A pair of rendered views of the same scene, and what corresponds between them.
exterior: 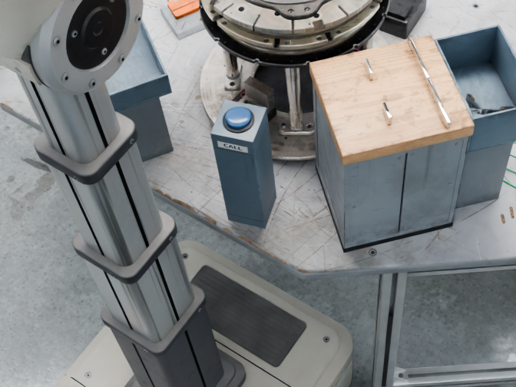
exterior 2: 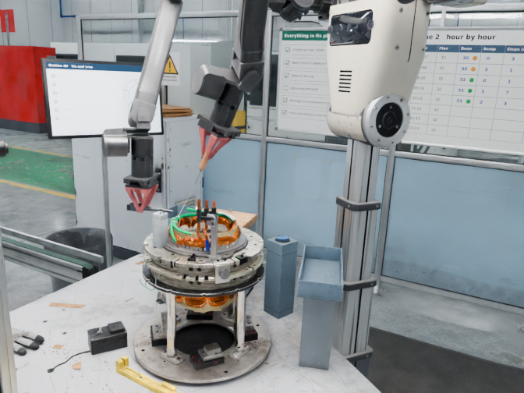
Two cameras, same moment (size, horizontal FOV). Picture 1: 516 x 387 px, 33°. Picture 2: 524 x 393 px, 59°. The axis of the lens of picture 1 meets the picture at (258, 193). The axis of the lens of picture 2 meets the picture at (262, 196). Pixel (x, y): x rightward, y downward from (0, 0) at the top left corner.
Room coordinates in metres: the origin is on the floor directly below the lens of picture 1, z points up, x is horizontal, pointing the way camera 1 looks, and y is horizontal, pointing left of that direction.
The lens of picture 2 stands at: (2.15, 0.48, 1.54)
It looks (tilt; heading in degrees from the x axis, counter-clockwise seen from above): 15 degrees down; 203
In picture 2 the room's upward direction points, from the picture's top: 3 degrees clockwise
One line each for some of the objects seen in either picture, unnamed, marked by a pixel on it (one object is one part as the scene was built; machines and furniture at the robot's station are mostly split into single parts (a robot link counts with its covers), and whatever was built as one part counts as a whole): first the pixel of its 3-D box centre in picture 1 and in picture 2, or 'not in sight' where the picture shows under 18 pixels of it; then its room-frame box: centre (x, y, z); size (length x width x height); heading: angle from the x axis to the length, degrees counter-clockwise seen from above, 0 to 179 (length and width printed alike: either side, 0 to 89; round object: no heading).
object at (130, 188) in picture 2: not in sight; (142, 194); (1.17, -0.28, 1.21); 0.07 x 0.07 x 0.09; 15
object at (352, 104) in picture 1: (388, 97); (220, 221); (0.84, -0.22, 1.05); 0.20 x 0.19 x 0.02; 96
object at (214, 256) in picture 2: not in sight; (215, 237); (1.23, -0.02, 1.15); 0.03 x 0.02 x 0.12; 80
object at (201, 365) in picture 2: not in sight; (207, 359); (1.22, -0.04, 0.81); 0.08 x 0.05 x 0.01; 142
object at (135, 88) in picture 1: (130, 90); (317, 311); (1.04, 0.20, 0.92); 0.25 x 0.11 x 0.28; 15
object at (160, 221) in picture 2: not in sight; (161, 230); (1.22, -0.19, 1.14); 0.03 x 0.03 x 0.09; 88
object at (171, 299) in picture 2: not in sight; (171, 322); (1.25, -0.13, 0.91); 0.02 x 0.02 x 0.21
